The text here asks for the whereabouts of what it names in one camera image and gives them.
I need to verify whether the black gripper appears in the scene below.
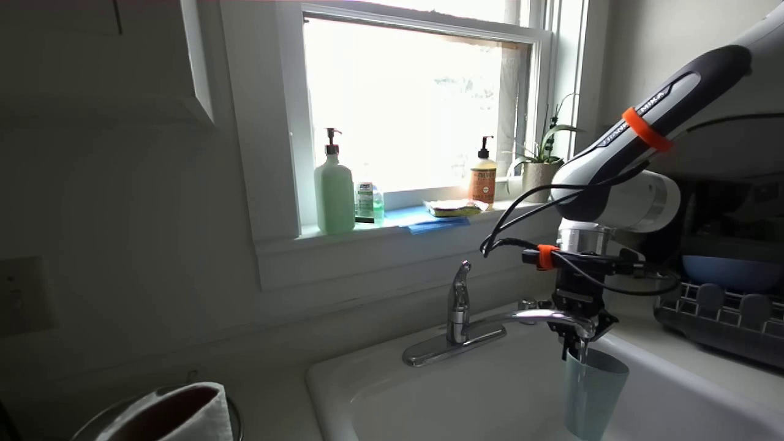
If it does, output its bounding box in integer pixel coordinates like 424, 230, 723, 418
551, 246, 620, 362

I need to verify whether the chrome sink faucet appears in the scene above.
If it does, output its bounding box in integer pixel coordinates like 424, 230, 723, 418
447, 300, 604, 346

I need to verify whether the teal plastic cup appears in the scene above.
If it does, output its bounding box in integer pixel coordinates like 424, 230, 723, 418
561, 347, 632, 441

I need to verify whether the chrome faucet handle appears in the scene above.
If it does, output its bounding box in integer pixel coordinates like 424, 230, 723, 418
448, 256, 476, 313

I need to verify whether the white ceramic sink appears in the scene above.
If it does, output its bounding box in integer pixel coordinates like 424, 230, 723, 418
305, 299, 784, 441

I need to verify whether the dark dish drying rack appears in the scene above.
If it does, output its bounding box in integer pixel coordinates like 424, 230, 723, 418
653, 278, 784, 377

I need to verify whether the blue bowl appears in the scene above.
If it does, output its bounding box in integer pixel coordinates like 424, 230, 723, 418
679, 250, 784, 295

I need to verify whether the orchid in white pot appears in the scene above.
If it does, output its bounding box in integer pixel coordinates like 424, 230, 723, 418
509, 90, 583, 205

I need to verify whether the amber soap pump bottle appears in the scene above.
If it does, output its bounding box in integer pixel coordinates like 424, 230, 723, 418
468, 132, 501, 205

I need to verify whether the blue cloth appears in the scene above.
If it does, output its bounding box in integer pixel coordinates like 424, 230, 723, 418
383, 202, 473, 237

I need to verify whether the black countertop appliance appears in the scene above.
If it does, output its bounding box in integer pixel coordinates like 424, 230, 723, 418
675, 169, 784, 259

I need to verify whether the small green jar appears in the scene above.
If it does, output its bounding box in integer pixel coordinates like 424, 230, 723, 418
354, 180, 387, 228

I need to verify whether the green soap pump bottle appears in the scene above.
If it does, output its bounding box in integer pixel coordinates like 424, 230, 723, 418
315, 124, 358, 237

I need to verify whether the white framed window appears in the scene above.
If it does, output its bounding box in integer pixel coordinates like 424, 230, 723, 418
277, 0, 594, 240

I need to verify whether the paper towel roll on holder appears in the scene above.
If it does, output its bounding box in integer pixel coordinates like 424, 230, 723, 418
71, 379, 245, 441

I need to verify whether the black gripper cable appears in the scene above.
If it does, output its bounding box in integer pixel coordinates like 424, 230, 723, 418
478, 107, 784, 299

